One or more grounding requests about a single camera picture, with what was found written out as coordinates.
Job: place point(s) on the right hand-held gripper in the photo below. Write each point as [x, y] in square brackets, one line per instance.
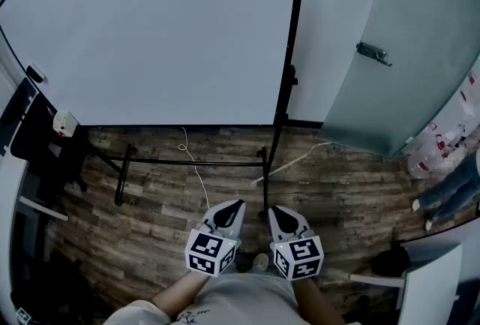
[300, 256]

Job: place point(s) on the clear plastic block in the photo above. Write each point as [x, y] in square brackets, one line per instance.
[35, 73]

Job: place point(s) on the white desk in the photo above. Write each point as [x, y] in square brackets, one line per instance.
[11, 211]
[431, 278]

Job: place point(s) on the black bag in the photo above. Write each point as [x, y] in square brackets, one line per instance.
[390, 261]

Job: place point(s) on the white cartons with red labels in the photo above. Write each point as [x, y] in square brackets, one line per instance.
[468, 102]

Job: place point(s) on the person's white printed shirt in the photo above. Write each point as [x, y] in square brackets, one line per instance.
[247, 301]

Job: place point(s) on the person's left forearm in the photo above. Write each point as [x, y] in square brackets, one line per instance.
[180, 295]

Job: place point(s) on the person's right shoe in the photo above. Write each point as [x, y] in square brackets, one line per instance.
[260, 262]

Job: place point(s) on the white box with red button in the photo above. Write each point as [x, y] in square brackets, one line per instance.
[64, 122]

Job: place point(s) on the white plastic bag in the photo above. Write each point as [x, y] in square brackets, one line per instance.
[425, 158]

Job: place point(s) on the black flat panel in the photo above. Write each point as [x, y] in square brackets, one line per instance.
[15, 109]

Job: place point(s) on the frosted glass door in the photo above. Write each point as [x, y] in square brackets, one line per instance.
[412, 34]

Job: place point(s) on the black and white printed tag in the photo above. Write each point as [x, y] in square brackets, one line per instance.
[22, 316]

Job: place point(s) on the person's shoe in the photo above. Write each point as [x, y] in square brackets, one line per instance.
[429, 224]
[260, 262]
[416, 205]

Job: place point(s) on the person's right forearm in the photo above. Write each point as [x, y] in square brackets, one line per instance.
[315, 301]

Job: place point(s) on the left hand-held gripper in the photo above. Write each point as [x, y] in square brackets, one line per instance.
[204, 248]

